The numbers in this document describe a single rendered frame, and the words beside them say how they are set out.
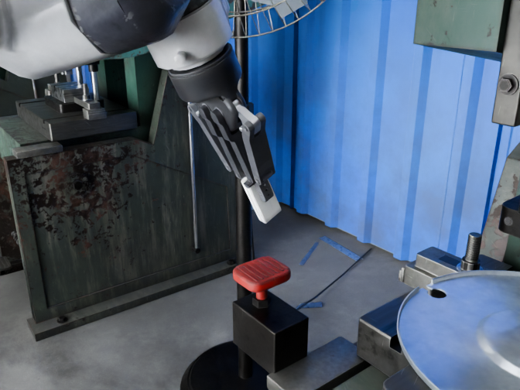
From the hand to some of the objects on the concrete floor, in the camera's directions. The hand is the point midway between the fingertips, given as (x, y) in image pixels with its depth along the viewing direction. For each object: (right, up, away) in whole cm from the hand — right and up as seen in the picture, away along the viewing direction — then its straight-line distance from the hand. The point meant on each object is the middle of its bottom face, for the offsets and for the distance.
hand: (261, 196), depth 69 cm
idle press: (-39, -27, +168) cm, 175 cm away
